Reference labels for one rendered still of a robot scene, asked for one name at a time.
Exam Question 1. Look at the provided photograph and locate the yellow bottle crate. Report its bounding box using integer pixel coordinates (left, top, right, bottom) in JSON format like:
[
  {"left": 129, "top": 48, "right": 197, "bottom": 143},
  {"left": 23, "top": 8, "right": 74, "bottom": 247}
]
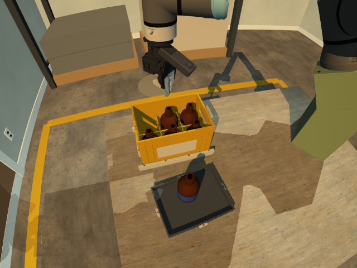
[{"left": 131, "top": 94, "right": 211, "bottom": 164}]

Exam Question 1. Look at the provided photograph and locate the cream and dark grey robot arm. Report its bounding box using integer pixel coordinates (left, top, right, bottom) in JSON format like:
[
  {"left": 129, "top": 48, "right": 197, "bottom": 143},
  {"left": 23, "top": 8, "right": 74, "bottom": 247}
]
[{"left": 142, "top": 0, "right": 357, "bottom": 77}]

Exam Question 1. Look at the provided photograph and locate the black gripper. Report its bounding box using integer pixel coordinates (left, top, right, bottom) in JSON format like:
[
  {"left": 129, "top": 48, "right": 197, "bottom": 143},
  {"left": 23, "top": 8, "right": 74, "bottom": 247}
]
[{"left": 142, "top": 37, "right": 176, "bottom": 97}]

